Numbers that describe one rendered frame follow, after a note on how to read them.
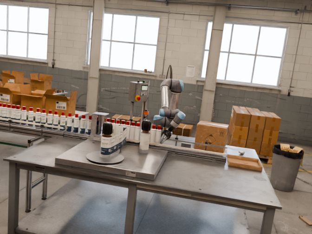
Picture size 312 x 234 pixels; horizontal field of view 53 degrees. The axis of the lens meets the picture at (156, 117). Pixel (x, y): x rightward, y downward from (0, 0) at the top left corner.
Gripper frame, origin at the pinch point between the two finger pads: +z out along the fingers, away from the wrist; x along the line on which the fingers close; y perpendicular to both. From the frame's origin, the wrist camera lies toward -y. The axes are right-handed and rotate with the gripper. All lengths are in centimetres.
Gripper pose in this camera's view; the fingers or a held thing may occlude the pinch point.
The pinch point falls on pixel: (161, 140)
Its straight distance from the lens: 307.6
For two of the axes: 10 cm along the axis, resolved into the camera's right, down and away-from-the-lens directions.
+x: 7.9, 6.0, -0.5
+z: -5.8, 7.8, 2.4
